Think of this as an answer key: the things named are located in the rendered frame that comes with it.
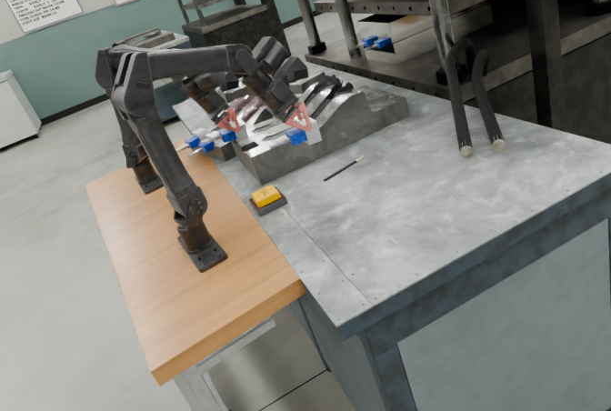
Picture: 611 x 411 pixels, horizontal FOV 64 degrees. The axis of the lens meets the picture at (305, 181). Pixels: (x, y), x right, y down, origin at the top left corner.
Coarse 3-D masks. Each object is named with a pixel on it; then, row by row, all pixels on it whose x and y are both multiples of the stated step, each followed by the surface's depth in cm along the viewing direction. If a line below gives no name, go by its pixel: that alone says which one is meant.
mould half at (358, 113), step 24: (336, 96) 142; (360, 96) 139; (384, 96) 151; (336, 120) 138; (360, 120) 141; (384, 120) 144; (240, 144) 144; (264, 144) 138; (288, 144) 135; (336, 144) 141; (264, 168) 135; (288, 168) 138
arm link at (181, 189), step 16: (144, 128) 99; (160, 128) 102; (144, 144) 102; (160, 144) 102; (160, 160) 103; (176, 160) 105; (160, 176) 107; (176, 176) 106; (176, 192) 106; (192, 192) 108; (176, 208) 110
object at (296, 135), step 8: (304, 120) 125; (312, 120) 123; (296, 128) 125; (312, 128) 122; (288, 136) 123; (296, 136) 122; (304, 136) 123; (312, 136) 123; (320, 136) 124; (272, 144) 122; (280, 144) 122; (296, 144) 122; (312, 144) 124
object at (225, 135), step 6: (240, 120) 148; (234, 126) 145; (240, 126) 145; (222, 132) 146; (228, 132) 145; (234, 132) 145; (240, 132) 146; (246, 132) 147; (210, 138) 146; (216, 138) 146; (222, 138) 146; (228, 138) 146; (234, 138) 146; (240, 138) 147
